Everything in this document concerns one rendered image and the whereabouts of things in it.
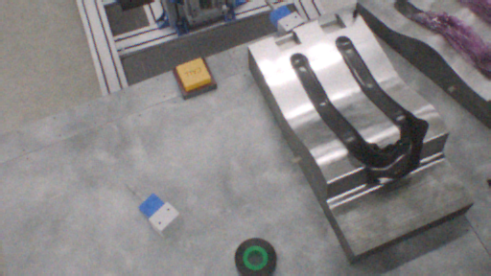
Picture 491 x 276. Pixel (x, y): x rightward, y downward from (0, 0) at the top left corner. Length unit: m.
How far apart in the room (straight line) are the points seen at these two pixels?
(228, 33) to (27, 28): 0.91
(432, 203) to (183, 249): 0.49
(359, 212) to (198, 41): 1.18
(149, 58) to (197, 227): 1.05
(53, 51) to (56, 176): 1.28
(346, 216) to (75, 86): 1.50
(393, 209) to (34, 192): 0.74
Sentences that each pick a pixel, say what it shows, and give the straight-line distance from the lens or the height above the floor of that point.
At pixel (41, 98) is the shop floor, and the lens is 2.41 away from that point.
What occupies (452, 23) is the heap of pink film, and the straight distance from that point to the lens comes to 1.34.
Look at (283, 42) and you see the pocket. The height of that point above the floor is 0.86.
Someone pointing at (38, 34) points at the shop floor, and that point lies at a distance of 2.60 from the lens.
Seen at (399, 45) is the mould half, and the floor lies 0.83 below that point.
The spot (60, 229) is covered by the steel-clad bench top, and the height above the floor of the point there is 0.80.
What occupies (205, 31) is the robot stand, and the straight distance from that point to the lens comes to 2.17.
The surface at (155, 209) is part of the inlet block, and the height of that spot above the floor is 0.84.
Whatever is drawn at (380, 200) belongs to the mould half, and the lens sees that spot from 1.16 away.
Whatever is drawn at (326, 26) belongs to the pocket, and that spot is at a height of 0.86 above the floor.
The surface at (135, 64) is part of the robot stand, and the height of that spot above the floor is 0.21.
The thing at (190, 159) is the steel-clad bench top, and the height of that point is 0.80.
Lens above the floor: 1.93
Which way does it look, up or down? 63 degrees down
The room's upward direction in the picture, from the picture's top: 4 degrees counter-clockwise
